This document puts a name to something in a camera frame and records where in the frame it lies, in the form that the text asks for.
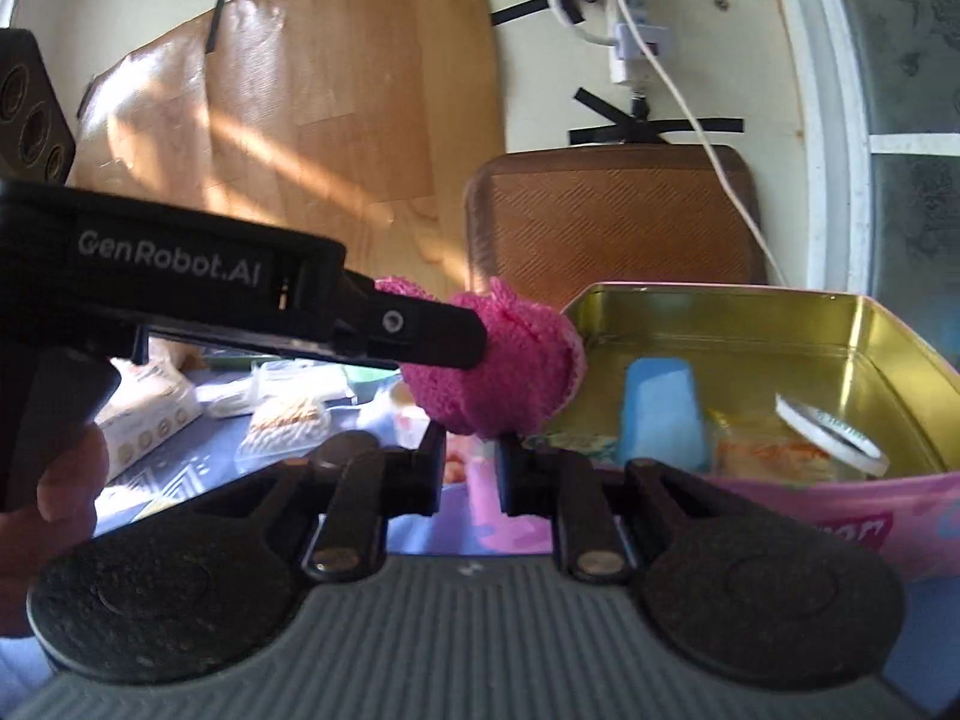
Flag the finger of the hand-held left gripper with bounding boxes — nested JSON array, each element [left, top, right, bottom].
[[330, 272, 490, 372]]

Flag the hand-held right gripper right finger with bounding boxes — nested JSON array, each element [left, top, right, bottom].
[[495, 433, 749, 583]]

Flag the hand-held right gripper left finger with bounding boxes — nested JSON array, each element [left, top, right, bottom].
[[191, 420, 449, 583]]

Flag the pink knitted cloth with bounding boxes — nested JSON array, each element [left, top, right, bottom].
[[373, 276, 588, 440]]

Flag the clear packet of white pieces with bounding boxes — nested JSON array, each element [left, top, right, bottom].
[[253, 358, 355, 404]]

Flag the clear snack packets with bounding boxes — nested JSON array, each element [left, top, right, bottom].
[[235, 388, 332, 467]]

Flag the orange snack packet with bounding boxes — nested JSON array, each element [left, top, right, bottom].
[[705, 408, 842, 482]]

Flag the gold metal tin box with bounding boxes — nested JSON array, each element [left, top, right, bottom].
[[525, 282, 960, 586]]

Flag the white tape roll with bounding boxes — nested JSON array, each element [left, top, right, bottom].
[[774, 391, 892, 478]]

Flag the person's left hand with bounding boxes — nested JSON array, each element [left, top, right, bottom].
[[0, 425, 113, 639]]

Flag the white box with circle print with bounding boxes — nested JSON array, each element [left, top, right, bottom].
[[95, 358, 204, 482]]

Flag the brown woven mat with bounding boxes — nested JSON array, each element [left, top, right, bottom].
[[462, 143, 768, 310]]

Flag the wood-grain sheet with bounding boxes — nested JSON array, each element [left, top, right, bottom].
[[71, 0, 512, 280]]

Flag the long black tape strip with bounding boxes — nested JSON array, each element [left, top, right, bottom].
[[568, 117, 746, 146]]

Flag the white power strip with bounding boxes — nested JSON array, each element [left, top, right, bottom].
[[605, 0, 673, 88]]

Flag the frosted glass window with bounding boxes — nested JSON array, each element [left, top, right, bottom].
[[757, 0, 960, 482]]

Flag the white cable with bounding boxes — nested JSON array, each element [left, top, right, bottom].
[[611, 0, 790, 288]]

